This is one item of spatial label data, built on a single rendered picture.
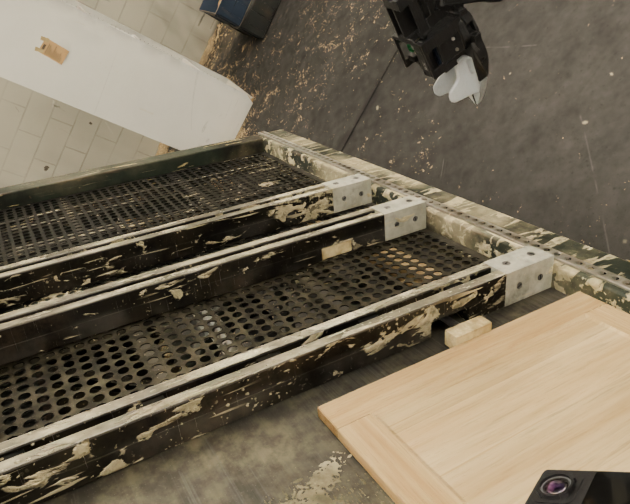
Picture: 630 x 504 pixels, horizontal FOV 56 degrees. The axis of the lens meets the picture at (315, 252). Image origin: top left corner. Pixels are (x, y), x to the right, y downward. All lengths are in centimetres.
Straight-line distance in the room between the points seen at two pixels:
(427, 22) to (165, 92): 366
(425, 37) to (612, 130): 165
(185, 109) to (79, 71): 74
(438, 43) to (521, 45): 204
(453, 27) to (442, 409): 52
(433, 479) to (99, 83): 380
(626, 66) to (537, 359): 166
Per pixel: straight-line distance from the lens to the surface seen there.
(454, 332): 102
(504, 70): 282
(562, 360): 101
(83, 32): 422
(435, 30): 81
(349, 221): 135
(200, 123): 450
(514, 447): 85
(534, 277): 119
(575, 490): 46
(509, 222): 140
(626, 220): 224
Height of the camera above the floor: 193
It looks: 36 degrees down
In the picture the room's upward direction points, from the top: 71 degrees counter-clockwise
